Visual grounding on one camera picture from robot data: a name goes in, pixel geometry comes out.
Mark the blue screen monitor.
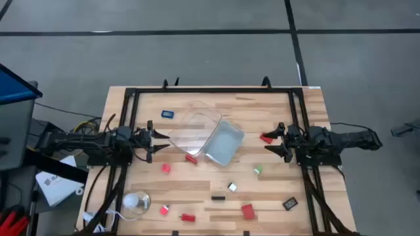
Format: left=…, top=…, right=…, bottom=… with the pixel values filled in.
left=0, top=63, right=43, bottom=106

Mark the black metal table frame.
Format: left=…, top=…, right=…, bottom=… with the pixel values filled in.
left=75, top=76, right=360, bottom=236

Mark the small black digital device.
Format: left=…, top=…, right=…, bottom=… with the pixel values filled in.
left=282, top=196, right=299, bottom=211

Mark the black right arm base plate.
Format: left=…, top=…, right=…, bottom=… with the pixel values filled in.
left=296, top=144, right=343, bottom=168

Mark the white light bulb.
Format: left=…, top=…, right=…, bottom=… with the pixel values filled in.
left=122, top=193, right=139, bottom=210

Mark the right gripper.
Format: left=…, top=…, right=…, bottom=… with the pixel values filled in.
left=262, top=121, right=308, bottom=164

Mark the black diagonal beam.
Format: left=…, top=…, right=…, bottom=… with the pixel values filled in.
left=23, top=148, right=89, bottom=185

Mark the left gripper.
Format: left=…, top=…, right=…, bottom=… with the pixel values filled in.
left=131, top=120, right=171, bottom=164

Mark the red rectangular box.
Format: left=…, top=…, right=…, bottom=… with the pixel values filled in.
left=241, top=203, right=257, bottom=220

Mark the grey desk cabinet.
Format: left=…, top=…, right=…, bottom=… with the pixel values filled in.
left=0, top=81, right=39, bottom=172

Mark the black box stand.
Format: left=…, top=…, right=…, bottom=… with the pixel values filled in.
left=31, top=119, right=65, bottom=157

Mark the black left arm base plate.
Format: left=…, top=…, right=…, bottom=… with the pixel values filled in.
left=86, top=153, right=134, bottom=167

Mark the white cable with adapter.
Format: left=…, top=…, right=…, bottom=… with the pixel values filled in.
left=81, top=208, right=138, bottom=232

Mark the grey translucent plastic container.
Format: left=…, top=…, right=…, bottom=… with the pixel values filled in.
left=202, top=120, right=245, bottom=167

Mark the grey chair base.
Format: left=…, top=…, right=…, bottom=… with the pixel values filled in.
left=390, top=118, right=420, bottom=138

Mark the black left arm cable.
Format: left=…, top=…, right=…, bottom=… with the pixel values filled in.
left=129, top=144, right=148, bottom=163

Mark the clear round disc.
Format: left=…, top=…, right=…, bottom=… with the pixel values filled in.
left=122, top=191, right=152, bottom=216

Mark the clear plastic container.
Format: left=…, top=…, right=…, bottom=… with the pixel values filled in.
left=167, top=100, right=223, bottom=157

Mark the white printed paper bag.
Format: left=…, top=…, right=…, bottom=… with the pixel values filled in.
left=35, top=155, right=85, bottom=208

